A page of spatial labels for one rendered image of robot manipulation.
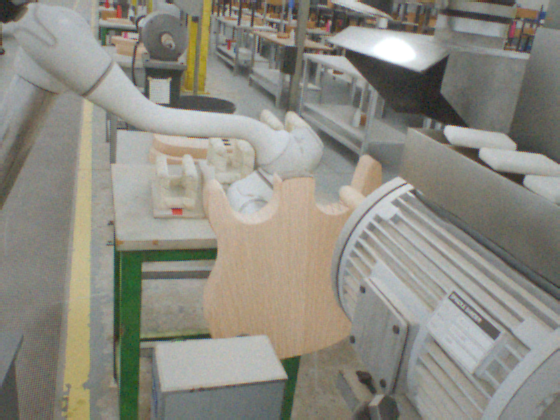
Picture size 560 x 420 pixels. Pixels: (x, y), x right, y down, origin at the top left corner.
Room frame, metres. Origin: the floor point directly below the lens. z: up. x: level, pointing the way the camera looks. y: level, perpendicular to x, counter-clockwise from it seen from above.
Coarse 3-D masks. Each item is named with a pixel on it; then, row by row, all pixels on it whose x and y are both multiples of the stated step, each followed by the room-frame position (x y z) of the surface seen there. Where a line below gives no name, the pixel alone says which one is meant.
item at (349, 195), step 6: (348, 186) 0.90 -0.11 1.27; (342, 192) 0.90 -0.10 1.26; (348, 192) 0.88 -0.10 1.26; (354, 192) 0.88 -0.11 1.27; (342, 198) 0.89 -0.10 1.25; (348, 198) 0.87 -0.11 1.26; (354, 198) 0.86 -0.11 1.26; (360, 198) 0.85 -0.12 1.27; (348, 204) 0.87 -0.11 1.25; (354, 204) 0.85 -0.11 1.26; (354, 210) 0.84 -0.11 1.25
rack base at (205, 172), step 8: (200, 160) 1.70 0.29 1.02; (200, 168) 1.63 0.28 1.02; (208, 168) 1.63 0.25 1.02; (232, 168) 1.66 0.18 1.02; (240, 168) 1.67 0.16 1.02; (200, 176) 1.61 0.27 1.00; (208, 176) 1.55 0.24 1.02; (200, 184) 1.60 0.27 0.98; (224, 184) 1.50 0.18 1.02; (200, 192) 1.59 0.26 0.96; (224, 192) 1.46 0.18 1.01
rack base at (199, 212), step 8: (152, 184) 1.63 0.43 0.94; (152, 192) 1.57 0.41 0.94; (168, 192) 1.58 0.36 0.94; (176, 192) 1.59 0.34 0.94; (184, 192) 1.60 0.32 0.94; (152, 200) 1.51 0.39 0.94; (200, 200) 1.55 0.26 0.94; (168, 208) 1.46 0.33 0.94; (184, 208) 1.47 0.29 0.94; (200, 208) 1.49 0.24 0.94; (160, 216) 1.41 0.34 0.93; (168, 216) 1.42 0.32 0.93; (176, 216) 1.42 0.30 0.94; (184, 216) 1.43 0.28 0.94; (192, 216) 1.44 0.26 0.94; (200, 216) 1.44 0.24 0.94
